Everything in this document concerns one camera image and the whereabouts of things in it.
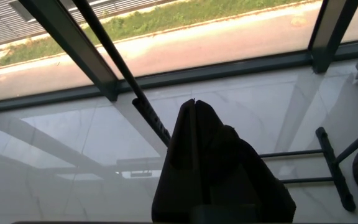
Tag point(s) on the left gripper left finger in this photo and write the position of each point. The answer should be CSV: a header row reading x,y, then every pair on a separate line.
x,y
179,174

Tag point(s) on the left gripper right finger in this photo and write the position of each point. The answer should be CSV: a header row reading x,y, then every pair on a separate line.
x,y
216,149

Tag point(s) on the black short-sleeved shirt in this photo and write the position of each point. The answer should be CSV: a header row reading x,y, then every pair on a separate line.
x,y
275,199

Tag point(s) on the black clothes rack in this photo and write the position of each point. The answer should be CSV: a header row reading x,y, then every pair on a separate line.
x,y
151,121

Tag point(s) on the window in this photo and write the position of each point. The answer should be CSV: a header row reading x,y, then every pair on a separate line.
x,y
67,40

